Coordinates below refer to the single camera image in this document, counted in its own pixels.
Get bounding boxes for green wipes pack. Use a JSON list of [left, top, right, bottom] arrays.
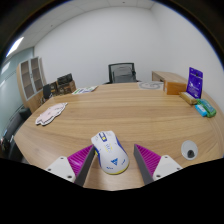
[[196, 98, 218, 118]]

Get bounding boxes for black visitor chair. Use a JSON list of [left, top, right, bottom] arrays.
[[42, 83, 54, 100]]

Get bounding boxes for white blue yellow computer mouse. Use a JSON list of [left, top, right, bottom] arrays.
[[90, 130, 130, 176]]

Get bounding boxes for pink pig-shaped mouse pad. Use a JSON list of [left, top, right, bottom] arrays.
[[35, 102, 69, 127]]

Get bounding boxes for small brown cardboard box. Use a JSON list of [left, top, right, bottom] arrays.
[[49, 81, 59, 97]]

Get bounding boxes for blue small pack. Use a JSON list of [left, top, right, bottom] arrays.
[[194, 103, 208, 118]]

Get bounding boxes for black leather armchair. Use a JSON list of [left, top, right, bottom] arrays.
[[0, 106, 33, 163]]

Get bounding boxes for wooden side desk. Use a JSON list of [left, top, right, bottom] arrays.
[[151, 70, 188, 84]]

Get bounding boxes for round grey mouse pad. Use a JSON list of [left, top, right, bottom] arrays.
[[137, 81, 165, 91]]

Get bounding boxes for white round disc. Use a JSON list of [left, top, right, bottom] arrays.
[[180, 139, 199, 161]]

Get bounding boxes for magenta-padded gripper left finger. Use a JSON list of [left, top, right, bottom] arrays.
[[45, 144, 96, 187]]

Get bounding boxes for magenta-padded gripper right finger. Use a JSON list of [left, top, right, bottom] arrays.
[[133, 143, 184, 186]]

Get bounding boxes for white printed sticker sheet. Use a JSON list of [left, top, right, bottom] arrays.
[[71, 85, 99, 95]]

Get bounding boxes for wooden shelf unit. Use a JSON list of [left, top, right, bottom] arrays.
[[16, 56, 48, 113]]

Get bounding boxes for purple upright package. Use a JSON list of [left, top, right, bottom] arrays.
[[185, 66, 204, 100]]

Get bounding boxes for black box with window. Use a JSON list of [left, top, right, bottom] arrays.
[[56, 73, 74, 87]]

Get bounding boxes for grey mesh office chair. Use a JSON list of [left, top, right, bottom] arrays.
[[103, 62, 141, 85]]

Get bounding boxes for ceiling light panel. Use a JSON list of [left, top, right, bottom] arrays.
[[5, 36, 25, 58]]

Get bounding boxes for large brown cardboard box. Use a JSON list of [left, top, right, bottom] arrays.
[[57, 80, 77, 95]]

